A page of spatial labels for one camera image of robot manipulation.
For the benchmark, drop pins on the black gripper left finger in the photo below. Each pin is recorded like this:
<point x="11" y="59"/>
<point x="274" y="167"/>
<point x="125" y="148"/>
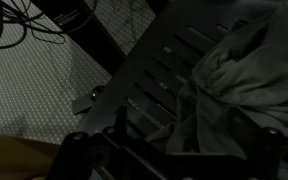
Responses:
<point x="70" y="156"/>

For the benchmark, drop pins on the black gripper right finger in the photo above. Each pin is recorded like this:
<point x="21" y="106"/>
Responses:
<point x="274" y="156"/>

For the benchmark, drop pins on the dark green shirt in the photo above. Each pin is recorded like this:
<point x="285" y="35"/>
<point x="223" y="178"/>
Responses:
<point x="250" y="76"/>

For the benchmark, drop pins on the black mesh office chair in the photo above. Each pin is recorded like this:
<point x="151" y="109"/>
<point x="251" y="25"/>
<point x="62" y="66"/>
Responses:
<point x="157" y="83"/>

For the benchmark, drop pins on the black box with white label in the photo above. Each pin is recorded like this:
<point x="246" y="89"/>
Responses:
<point x="90" y="36"/>

